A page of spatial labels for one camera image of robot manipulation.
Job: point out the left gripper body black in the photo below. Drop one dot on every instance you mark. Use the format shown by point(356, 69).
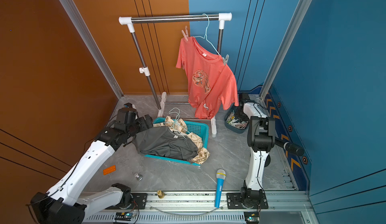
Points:
point(140, 125)

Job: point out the grey garment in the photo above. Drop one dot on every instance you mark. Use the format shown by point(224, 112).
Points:
point(162, 142)

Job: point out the red t-shirt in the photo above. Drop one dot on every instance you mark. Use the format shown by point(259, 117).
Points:
point(211, 83)

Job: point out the light green wire hanger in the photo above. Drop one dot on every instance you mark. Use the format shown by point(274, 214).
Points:
point(206, 34)

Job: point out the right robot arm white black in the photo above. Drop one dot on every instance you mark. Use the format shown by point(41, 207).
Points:
point(260, 139)

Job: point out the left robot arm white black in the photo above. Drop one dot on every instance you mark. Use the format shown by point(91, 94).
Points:
point(62, 203)

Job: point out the beige patterned cloth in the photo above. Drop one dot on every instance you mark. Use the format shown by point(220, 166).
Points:
point(198, 133)

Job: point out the orange rectangular tag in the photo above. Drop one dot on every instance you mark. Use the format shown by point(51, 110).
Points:
point(109, 170)

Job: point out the small silver metal weight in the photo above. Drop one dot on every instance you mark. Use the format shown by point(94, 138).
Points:
point(138, 176)

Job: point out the teal plastic laundry basket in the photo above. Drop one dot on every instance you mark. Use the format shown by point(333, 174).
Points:
point(175, 140)

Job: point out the small brass weight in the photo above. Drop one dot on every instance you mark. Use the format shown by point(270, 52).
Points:
point(160, 194)

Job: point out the dark teal clothespin bin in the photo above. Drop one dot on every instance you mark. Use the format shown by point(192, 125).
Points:
point(236, 120)

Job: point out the left green circuit board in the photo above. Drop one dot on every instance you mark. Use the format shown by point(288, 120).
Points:
point(125, 216)

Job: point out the green circuit board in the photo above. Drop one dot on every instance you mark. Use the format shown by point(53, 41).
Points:
point(125, 216)
point(252, 218)

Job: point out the blue toy microphone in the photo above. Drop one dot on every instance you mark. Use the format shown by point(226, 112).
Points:
point(221, 176)

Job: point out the right green circuit board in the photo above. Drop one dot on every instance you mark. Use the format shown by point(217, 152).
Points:
point(252, 218)

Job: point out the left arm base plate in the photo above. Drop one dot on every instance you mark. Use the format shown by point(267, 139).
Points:
point(138, 200)

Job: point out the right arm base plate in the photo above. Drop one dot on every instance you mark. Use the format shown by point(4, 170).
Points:
point(238, 201)

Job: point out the aluminium front rail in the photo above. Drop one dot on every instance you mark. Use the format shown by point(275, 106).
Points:
point(204, 201)

